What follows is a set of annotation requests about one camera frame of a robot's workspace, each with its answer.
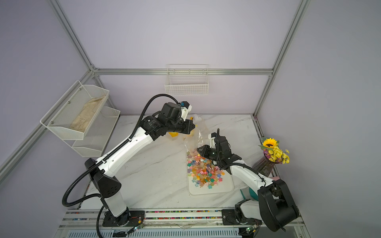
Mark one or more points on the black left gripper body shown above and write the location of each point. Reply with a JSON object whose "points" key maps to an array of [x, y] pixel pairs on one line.
{"points": [[179, 127]]}

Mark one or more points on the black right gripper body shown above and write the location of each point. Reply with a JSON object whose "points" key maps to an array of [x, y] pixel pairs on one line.
{"points": [[213, 153]]}

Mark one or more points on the clear ziploc bag of candies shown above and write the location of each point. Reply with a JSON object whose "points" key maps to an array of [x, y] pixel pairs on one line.
{"points": [[199, 123]]}

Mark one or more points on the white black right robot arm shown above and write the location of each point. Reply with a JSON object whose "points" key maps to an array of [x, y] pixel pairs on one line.
{"points": [[274, 205]]}

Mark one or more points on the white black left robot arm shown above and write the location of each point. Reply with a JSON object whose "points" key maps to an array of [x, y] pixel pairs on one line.
{"points": [[102, 171]]}

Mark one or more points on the pile of candies on tray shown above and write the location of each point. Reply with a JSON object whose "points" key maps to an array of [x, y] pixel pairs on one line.
{"points": [[202, 172]]}

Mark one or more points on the white plastic tray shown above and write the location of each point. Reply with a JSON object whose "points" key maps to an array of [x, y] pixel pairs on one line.
{"points": [[225, 186]]}

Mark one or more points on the dark glass vase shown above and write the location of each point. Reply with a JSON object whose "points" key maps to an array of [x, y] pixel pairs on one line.
{"points": [[264, 166]]}

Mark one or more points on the green rubber glove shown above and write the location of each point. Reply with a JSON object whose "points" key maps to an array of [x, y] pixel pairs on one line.
{"points": [[249, 194]]}

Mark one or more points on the sunflower and yellow flower bouquet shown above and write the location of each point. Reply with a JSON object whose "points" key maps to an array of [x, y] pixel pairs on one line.
{"points": [[272, 151]]}

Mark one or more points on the beige cloth in shelf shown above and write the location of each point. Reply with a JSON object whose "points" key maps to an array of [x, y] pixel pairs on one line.
{"points": [[82, 121]]}

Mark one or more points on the white two-tier mesh shelf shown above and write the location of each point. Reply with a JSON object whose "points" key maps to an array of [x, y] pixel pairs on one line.
{"points": [[93, 141]]}

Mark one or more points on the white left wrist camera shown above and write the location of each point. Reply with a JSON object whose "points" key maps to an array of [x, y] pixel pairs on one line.
{"points": [[185, 109]]}

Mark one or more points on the white wire wall basket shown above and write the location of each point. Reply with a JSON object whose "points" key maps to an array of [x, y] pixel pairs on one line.
{"points": [[187, 79]]}

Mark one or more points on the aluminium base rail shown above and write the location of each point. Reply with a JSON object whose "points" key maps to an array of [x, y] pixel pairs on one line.
{"points": [[173, 223]]}

